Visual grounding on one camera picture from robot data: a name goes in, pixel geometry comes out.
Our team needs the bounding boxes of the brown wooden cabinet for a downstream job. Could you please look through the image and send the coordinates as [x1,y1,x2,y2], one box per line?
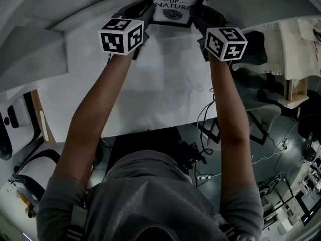
[30,89,56,143]

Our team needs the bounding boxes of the white black-trimmed machine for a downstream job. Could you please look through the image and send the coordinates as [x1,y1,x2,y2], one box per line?
[9,148,62,203]
[0,91,45,160]

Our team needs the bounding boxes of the black belt-mounted device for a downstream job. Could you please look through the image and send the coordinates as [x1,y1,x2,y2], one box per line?
[175,139,214,175]

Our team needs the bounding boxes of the white shell chair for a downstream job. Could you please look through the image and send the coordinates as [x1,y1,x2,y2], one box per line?
[195,99,283,145]

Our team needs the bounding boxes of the black yellow-patched bag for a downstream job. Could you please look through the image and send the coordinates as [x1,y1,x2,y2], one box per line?
[298,122,319,142]

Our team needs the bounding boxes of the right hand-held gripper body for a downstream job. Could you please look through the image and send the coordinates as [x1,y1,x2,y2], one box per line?
[195,5,248,62]

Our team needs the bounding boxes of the person's grey shirt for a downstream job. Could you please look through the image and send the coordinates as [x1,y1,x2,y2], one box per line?
[36,149,264,241]

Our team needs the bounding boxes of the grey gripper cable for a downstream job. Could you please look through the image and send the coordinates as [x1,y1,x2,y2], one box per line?
[197,86,220,155]

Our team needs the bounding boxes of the person's black trousers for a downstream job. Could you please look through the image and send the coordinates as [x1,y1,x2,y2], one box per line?
[105,128,183,178]

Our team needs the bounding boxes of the person's right forearm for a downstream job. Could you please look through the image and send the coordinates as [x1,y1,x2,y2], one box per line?
[208,56,259,215]

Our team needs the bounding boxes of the white desk with drawers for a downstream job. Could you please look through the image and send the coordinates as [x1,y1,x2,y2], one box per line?
[0,0,321,143]

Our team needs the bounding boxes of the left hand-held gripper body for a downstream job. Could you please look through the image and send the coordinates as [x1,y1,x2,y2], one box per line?
[97,0,151,61]

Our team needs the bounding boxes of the black framed nature picture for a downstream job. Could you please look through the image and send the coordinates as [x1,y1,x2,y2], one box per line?
[146,0,208,29]

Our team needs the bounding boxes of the person's left forearm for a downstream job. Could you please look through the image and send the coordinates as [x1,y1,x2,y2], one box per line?
[52,53,135,188]

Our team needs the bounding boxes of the grey shoulder strap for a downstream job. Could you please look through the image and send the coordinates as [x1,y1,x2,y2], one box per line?
[66,204,87,241]
[219,222,239,241]

